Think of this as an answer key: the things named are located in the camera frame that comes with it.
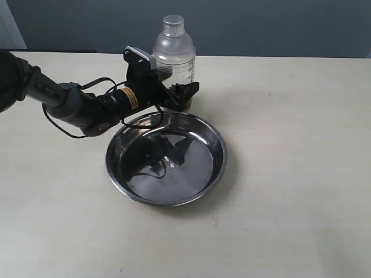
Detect round steel plate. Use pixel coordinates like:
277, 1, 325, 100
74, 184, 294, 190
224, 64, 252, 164
105, 111, 228, 207

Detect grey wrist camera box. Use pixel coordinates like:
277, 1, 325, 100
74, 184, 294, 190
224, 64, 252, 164
123, 46, 157, 72

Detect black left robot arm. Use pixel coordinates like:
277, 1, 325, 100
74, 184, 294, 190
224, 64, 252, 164
1, 46, 199, 138

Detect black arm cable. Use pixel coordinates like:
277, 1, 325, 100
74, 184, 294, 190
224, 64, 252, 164
42, 76, 166, 139

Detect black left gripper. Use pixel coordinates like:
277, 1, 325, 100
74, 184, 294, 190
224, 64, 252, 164
123, 65, 200, 109

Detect clear plastic shaker bottle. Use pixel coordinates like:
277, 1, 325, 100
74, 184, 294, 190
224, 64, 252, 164
152, 14, 196, 89

